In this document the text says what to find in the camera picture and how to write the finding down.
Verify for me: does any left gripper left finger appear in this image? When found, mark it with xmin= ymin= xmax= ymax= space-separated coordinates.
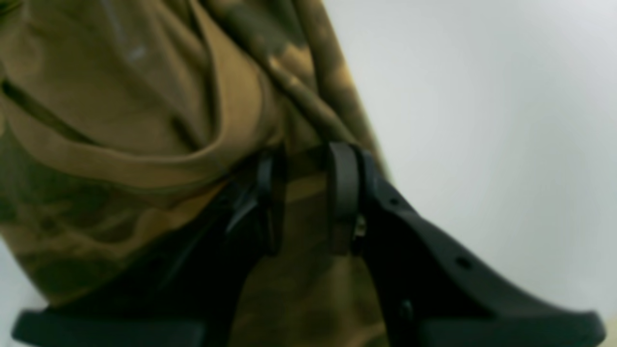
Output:
xmin=12 ymin=145 xmax=287 ymax=347

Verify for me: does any camouflage t-shirt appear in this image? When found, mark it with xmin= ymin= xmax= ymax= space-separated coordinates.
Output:
xmin=1 ymin=0 xmax=390 ymax=347

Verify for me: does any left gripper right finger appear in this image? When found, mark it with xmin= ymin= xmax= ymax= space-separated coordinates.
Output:
xmin=328 ymin=143 xmax=606 ymax=347

